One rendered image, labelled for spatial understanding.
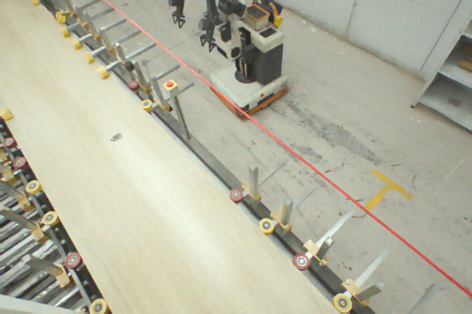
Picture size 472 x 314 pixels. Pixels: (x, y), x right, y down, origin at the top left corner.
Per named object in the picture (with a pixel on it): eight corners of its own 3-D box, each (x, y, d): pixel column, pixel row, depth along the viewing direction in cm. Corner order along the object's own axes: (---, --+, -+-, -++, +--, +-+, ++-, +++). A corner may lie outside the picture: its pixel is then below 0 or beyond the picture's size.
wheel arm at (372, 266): (384, 246, 159) (387, 244, 155) (390, 251, 157) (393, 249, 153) (332, 306, 145) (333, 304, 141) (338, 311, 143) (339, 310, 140)
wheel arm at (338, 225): (346, 213, 168) (348, 210, 165) (352, 217, 167) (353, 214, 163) (294, 265, 155) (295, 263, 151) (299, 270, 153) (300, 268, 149)
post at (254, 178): (254, 200, 191) (253, 161, 151) (258, 204, 190) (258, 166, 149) (250, 204, 190) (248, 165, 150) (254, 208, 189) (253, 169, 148)
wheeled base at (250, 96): (254, 64, 360) (254, 46, 339) (288, 93, 330) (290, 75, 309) (209, 90, 341) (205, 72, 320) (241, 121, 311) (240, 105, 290)
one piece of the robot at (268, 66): (251, 60, 344) (249, -15, 274) (282, 84, 319) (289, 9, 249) (228, 72, 335) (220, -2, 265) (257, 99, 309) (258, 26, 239)
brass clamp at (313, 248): (309, 241, 161) (310, 238, 157) (329, 260, 155) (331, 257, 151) (302, 248, 159) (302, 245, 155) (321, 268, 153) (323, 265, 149)
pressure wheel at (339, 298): (344, 317, 142) (351, 315, 133) (327, 312, 144) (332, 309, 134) (346, 299, 146) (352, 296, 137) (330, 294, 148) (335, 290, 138)
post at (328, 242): (313, 262, 173) (329, 235, 133) (317, 266, 172) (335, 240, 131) (308, 265, 172) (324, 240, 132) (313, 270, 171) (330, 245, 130)
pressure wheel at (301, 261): (303, 276, 153) (306, 272, 143) (288, 269, 156) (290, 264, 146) (308, 262, 157) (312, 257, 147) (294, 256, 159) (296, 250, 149)
